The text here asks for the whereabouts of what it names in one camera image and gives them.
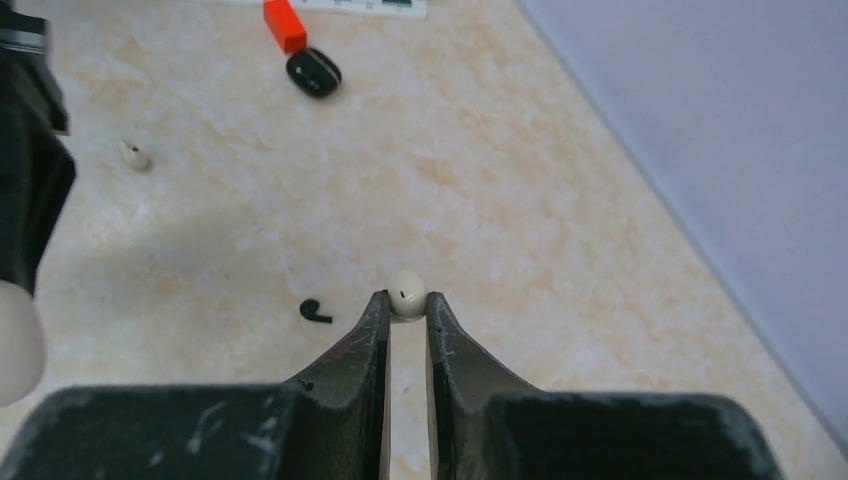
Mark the green white chessboard mat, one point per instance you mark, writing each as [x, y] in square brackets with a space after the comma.
[413, 9]

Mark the orange red block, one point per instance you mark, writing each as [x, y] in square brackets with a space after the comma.
[285, 26]

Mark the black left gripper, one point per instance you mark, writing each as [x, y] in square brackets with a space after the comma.
[37, 171]

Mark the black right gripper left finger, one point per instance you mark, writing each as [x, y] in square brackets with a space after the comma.
[329, 421]

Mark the black earbud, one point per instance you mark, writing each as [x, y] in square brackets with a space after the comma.
[309, 310]

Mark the white earbud charging case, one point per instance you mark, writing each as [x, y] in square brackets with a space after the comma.
[23, 347]

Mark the black charging case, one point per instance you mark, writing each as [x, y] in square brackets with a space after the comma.
[314, 73]

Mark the white earbud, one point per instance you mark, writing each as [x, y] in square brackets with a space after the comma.
[135, 157]
[408, 294]

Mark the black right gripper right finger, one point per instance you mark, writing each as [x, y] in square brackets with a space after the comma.
[486, 422]

